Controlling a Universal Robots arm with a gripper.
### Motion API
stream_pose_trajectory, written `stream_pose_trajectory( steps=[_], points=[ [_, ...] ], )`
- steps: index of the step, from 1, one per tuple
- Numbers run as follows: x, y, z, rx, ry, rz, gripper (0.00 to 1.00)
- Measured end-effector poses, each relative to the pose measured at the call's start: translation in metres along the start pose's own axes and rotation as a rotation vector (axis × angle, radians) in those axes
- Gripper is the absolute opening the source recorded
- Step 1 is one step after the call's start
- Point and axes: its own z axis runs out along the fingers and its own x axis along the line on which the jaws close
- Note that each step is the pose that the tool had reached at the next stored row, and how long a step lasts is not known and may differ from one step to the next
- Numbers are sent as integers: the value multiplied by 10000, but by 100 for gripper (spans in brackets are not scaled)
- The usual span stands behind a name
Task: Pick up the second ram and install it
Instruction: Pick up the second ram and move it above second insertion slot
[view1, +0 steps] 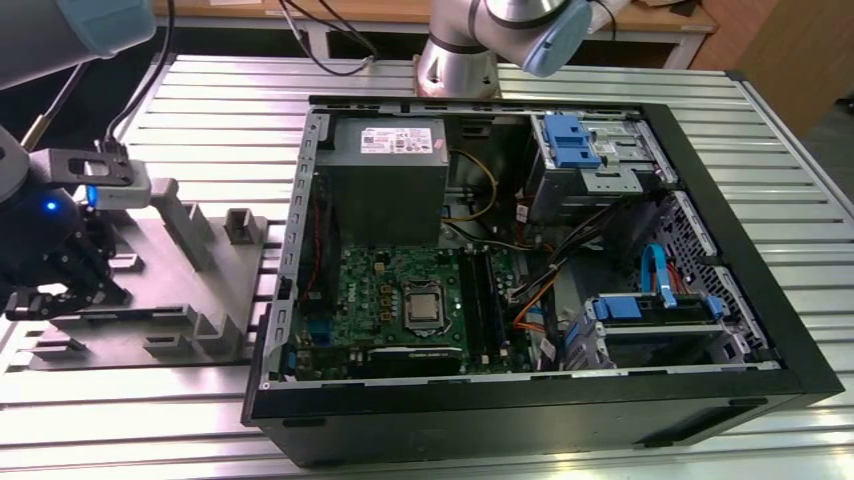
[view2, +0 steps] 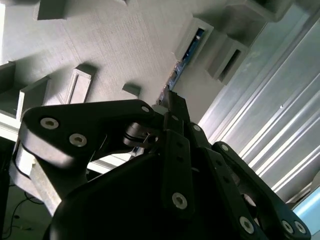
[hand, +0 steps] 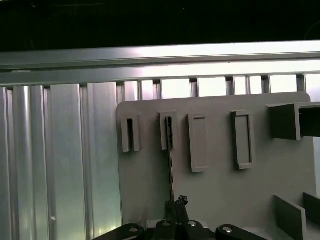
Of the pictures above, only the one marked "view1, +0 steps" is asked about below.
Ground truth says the silver metal drive cage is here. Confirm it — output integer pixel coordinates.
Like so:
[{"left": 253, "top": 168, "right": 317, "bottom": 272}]
[{"left": 525, "top": 113, "right": 668, "bottom": 221}]

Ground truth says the black PC case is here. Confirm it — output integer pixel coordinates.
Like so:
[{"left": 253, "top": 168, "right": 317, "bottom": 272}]
[{"left": 240, "top": 93, "right": 846, "bottom": 469}]

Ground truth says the grey parts rack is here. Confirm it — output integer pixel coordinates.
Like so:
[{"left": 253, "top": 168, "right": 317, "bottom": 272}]
[{"left": 25, "top": 177, "right": 285, "bottom": 372}]

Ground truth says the yellow wire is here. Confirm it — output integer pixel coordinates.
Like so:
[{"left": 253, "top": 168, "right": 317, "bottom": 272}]
[{"left": 449, "top": 149, "right": 499, "bottom": 221}]

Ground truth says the grey power supply unit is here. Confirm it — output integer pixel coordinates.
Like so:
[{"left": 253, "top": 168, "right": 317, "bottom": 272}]
[{"left": 316, "top": 115, "right": 449, "bottom": 247}]

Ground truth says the blue plastic drive bracket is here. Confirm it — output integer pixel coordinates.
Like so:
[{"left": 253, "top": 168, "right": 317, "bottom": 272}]
[{"left": 543, "top": 114, "right": 601, "bottom": 169}]

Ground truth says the blue flat data wire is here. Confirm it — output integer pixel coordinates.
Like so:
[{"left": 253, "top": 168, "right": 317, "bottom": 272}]
[{"left": 639, "top": 244, "right": 679, "bottom": 307}]

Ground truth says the wooden desk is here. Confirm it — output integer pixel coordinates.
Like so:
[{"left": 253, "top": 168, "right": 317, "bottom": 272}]
[{"left": 152, "top": 0, "right": 721, "bottom": 71}]

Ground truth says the blue disk carrier with disk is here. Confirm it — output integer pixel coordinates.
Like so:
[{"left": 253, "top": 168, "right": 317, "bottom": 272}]
[{"left": 584, "top": 293, "right": 725, "bottom": 329}]

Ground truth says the silver CPU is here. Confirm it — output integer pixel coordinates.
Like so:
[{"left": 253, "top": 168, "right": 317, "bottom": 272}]
[{"left": 405, "top": 293, "right": 447, "bottom": 321}]

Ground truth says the red orange power wire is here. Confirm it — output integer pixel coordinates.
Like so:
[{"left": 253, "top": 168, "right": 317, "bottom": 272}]
[{"left": 669, "top": 264, "right": 705, "bottom": 301}]

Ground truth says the black camera cable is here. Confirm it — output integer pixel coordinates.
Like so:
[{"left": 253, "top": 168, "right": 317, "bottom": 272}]
[{"left": 102, "top": 0, "right": 178, "bottom": 151}]

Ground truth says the thin cable with brown end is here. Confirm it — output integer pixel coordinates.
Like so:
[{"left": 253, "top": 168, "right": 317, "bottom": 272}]
[{"left": 18, "top": 64, "right": 89, "bottom": 150}]

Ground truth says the black graphics card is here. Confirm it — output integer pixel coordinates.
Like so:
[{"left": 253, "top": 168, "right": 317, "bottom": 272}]
[{"left": 364, "top": 344, "right": 463, "bottom": 379}]

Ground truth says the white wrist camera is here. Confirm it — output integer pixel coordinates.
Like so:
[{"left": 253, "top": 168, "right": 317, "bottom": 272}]
[{"left": 82, "top": 172, "right": 154, "bottom": 211}]

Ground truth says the green motherboard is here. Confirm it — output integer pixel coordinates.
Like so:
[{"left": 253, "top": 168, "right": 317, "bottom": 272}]
[{"left": 285, "top": 244, "right": 535, "bottom": 381}]

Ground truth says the black cable bundle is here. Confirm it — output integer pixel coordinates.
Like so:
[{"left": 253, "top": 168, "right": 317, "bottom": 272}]
[{"left": 512, "top": 199, "right": 641, "bottom": 301}]

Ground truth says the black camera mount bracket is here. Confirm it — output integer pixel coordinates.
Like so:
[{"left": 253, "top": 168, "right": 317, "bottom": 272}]
[{"left": 29, "top": 147, "right": 146, "bottom": 189}]

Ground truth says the orange wire bundle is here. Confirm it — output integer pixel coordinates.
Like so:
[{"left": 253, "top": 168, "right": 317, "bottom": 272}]
[{"left": 509, "top": 294, "right": 555, "bottom": 331}]

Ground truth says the red black twisted wire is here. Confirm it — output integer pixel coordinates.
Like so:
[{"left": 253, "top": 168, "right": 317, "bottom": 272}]
[{"left": 302, "top": 219, "right": 332, "bottom": 304}]

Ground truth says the black case fan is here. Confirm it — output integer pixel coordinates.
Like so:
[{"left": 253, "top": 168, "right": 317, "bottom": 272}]
[{"left": 297, "top": 167, "right": 338, "bottom": 309}]

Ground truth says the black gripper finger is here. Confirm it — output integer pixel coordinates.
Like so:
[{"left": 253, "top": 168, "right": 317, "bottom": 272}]
[
  {"left": 72, "top": 267, "right": 132, "bottom": 307},
  {"left": 2, "top": 285, "right": 85, "bottom": 321}
]

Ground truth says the wooden cabinet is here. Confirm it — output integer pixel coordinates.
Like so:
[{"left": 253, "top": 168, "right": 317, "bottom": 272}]
[{"left": 692, "top": 0, "right": 854, "bottom": 136}]

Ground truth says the black cable loop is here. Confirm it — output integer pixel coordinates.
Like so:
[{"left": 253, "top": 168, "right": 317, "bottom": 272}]
[{"left": 276, "top": 0, "right": 385, "bottom": 77}]

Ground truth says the CPU socket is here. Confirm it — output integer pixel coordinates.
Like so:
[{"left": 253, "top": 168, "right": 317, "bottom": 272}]
[{"left": 397, "top": 279, "right": 455, "bottom": 337}]

